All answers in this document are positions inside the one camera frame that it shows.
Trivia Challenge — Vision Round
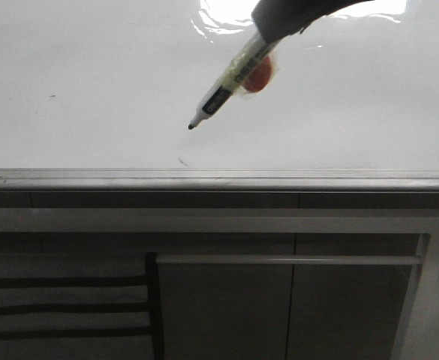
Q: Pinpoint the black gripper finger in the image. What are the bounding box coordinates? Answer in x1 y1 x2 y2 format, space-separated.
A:
251 0 362 43

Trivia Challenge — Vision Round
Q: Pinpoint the white whiteboard marker with tape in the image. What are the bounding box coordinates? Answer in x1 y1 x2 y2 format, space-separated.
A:
188 31 279 130

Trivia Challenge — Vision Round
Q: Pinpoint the white whiteboard with aluminium frame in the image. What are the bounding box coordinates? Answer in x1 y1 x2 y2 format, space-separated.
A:
0 1 439 191

